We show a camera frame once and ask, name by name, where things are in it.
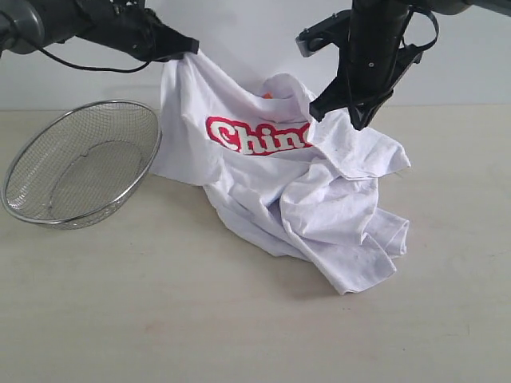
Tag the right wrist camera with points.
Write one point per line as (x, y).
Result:
(332, 30)

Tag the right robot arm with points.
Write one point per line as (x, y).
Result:
(409, 54)

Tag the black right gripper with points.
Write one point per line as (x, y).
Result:
(366, 63)

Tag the white printed t-shirt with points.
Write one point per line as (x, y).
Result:
(282, 181)

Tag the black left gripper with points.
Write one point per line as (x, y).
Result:
(130, 27)

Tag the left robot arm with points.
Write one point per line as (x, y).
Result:
(27, 26)

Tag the metal mesh basket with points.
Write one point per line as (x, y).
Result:
(82, 167)

